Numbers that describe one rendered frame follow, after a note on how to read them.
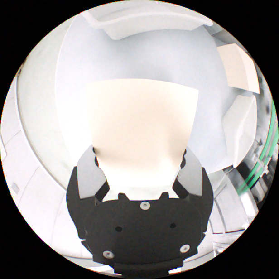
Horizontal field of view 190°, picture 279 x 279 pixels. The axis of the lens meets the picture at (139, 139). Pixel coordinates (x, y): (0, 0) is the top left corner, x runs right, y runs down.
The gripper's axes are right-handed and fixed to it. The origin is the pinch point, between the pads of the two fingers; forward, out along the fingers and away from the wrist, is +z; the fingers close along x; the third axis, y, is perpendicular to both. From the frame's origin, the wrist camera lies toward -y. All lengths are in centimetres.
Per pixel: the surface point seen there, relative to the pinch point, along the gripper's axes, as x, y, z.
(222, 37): 21.7, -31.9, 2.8
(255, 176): 68, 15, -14
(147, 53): 0.9, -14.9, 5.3
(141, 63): -0.2, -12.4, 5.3
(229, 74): 22.3, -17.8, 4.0
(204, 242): 193, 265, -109
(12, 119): -335, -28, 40
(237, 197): 53, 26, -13
